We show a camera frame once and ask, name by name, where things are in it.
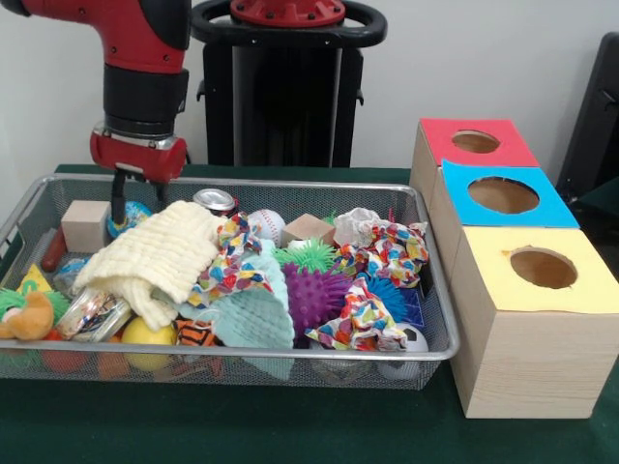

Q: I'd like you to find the black chair back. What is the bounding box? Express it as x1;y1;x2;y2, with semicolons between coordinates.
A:
556;32;619;228

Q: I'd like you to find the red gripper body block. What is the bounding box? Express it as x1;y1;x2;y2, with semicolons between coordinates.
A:
90;126;189;186

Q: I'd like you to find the mint green cloth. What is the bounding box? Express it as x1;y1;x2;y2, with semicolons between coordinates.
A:
184;242;295;351

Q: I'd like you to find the crushed silver drink can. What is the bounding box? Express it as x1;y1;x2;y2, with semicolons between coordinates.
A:
56;288;132;342

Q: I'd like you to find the green spiky ball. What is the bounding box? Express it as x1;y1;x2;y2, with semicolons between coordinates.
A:
274;239;339;274

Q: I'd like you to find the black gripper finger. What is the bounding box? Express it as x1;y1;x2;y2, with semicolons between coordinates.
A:
110;170;128;228

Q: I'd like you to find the wooden three-hole box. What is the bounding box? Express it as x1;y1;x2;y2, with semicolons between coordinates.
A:
408;117;619;420

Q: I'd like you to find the blue spiky ball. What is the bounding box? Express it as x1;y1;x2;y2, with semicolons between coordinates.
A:
366;274;412;323

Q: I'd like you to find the white baseball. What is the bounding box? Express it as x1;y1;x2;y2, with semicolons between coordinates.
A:
248;210;287;248

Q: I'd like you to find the red black drink can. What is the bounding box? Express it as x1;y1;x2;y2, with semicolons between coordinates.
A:
193;188;239;218

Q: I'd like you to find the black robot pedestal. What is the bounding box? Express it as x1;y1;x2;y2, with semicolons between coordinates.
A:
187;0;388;167

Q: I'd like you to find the shallow clear mesh bin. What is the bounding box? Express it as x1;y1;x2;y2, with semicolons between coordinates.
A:
0;172;460;392

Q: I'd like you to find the brown plush bear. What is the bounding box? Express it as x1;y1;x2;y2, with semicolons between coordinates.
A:
0;290;54;341

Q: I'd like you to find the colourful patterned cloth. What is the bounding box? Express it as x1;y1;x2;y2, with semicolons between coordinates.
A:
334;208;429;286
308;278;412;352
184;215;264;308

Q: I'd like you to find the yellow ball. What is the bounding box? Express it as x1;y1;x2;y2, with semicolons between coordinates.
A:
122;317;177;371

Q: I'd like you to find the dark green table cloth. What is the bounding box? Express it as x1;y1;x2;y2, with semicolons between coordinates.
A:
0;162;619;464

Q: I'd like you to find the blue globe ball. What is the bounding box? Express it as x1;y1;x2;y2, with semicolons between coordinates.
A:
106;201;154;239

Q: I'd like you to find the cream yellow cloth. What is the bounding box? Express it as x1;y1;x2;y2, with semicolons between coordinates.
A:
75;200;225;332

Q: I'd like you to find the purple spiky ball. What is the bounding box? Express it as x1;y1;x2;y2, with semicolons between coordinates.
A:
282;266;351;337

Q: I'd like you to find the small soccer ball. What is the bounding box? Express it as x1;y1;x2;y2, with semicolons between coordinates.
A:
377;327;428;383

